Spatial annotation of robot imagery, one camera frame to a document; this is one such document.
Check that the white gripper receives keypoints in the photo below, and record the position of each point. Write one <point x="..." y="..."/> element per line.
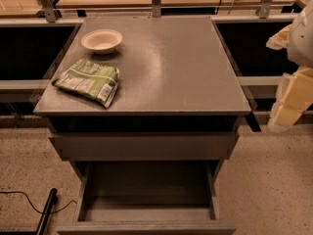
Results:
<point x="301" y="43"/>

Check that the green jalapeno chip bag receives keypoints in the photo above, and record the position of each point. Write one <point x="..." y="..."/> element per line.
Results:
<point x="91" y="80"/>

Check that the grey drawer cabinet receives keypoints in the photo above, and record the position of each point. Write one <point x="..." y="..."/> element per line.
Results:
<point x="174" y="77"/>

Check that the open grey middle drawer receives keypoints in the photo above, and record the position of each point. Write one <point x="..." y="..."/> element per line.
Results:
<point x="160" y="198"/>

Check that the grey top drawer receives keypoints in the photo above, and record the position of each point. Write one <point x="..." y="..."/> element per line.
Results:
<point x="90" y="147"/>

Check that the white paper bowl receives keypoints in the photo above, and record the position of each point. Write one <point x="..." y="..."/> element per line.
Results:
<point x="101" y="41"/>

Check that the black floor bar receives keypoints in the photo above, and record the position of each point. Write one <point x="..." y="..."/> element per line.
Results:
<point x="51" y="200"/>

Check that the right metal post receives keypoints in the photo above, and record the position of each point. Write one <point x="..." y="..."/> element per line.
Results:
<point x="264" y="9"/>

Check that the metal post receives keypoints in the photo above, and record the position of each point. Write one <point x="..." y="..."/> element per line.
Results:
<point x="156" y="8"/>
<point x="49" y="11"/>
<point x="264" y="9"/>

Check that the middle metal post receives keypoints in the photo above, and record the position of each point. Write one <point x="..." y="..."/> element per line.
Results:
<point x="156" y="8"/>

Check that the left metal post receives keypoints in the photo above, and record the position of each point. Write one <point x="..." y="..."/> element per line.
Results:
<point x="49" y="11"/>

